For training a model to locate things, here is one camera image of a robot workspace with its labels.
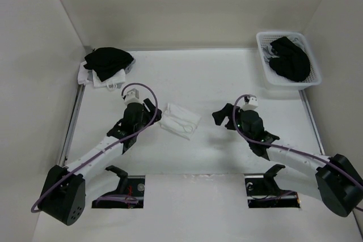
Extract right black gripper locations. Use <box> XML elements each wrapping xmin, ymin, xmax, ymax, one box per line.
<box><xmin>212</xmin><ymin>103</ymin><xmax>253</xmax><ymax>143</ymax></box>

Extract white tank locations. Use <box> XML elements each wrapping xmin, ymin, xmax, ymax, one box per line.
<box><xmin>159</xmin><ymin>103</ymin><xmax>201</xmax><ymax>140</ymax></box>
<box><xmin>77</xmin><ymin>61</ymin><xmax>126</xmax><ymax>91</ymax></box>

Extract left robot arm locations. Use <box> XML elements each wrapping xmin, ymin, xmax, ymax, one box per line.
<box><xmin>31</xmin><ymin>99</ymin><xmax>162</xmax><ymax>226</ymax></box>

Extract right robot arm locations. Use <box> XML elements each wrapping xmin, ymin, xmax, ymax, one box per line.
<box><xmin>212</xmin><ymin>103</ymin><xmax>362</xmax><ymax>217</ymax></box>

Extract folded grey tank top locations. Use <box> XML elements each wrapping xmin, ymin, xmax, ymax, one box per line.
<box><xmin>124</xmin><ymin>58</ymin><xmax>136</xmax><ymax>74</ymax></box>

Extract folded black tank top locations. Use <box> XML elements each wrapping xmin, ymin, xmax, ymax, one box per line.
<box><xmin>83</xmin><ymin>47</ymin><xmax>134</xmax><ymax>82</ymax></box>

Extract folded white tank top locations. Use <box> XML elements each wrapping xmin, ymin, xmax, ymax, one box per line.
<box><xmin>77</xmin><ymin>61</ymin><xmax>126</xmax><ymax>91</ymax></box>

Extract grey tank top in basket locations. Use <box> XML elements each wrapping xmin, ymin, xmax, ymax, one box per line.
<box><xmin>263</xmin><ymin>45</ymin><xmax>277</xmax><ymax>63</ymax></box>

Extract black tank top in basket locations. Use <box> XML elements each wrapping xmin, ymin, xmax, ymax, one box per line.
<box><xmin>269</xmin><ymin>36</ymin><xmax>311</xmax><ymax>82</ymax></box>

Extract white plastic basket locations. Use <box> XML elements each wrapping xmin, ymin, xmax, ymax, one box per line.
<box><xmin>256</xmin><ymin>31</ymin><xmax>322</xmax><ymax>90</ymax></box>

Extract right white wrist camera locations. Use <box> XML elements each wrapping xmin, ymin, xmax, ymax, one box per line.
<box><xmin>242</xmin><ymin>96</ymin><xmax>258</xmax><ymax>111</ymax></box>

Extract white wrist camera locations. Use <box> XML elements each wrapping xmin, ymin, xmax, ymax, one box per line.
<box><xmin>242</xmin><ymin>96</ymin><xmax>258</xmax><ymax>111</ymax></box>
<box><xmin>123</xmin><ymin>88</ymin><xmax>140</xmax><ymax>105</ymax></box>

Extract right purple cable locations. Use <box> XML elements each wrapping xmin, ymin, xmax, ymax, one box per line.
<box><xmin>232</xmin><ymin>95</ymin><xmax>363</xmax><ymax>211</ymax></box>

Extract purple cable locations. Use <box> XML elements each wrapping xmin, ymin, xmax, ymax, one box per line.
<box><xmin>232</xmin><ymin>95</ymin><xmax>363</xmax><ymax>211</ymax></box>
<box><xmin>30</xmin><ymin>83</ymin><xmax>158</xmax><ymax>214</ymax></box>

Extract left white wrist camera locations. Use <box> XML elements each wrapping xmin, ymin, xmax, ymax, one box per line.
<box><xmin>123</xmin><ymin>88</ymin><xmax>140</xmax><ymax>105</ymax></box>

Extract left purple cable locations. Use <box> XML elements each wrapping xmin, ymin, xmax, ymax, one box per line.
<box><xmin>30</xmin><ymin>83</ymin><xmax>158</xmax><ymax>214</ymax></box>

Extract right aluminium rail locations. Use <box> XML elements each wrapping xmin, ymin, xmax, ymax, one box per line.
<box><xmin>299</xmin><ymin>90</ymin><xmax>326</xmax><ymax>155</ymax></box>

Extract aluminium rail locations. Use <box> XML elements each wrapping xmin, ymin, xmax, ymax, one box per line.
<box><xmin>299</xmin><ymin>90</ymin><xmax>326</xmax><ymax>155</ymax></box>
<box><xmin>57</xmin><ymin>85</ymin><xmax>85</xmax><ymax>166</ymax></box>

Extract left aluminium rail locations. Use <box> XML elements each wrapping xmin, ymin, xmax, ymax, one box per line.
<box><xmin>57</xmin><ymin>85</ymin><xmax>85</xmax><ymax>166</ymax></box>

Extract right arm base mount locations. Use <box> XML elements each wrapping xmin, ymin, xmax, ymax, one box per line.
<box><xmin>244</xmin><ymin>164</ymin><xmax>300</xmax><ymax>209</ymax></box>

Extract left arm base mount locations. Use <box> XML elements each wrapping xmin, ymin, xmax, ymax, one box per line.
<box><xmin>91</xmin><ymin>165</ymin><xmax>146</xmax><ymax>209</ymax></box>

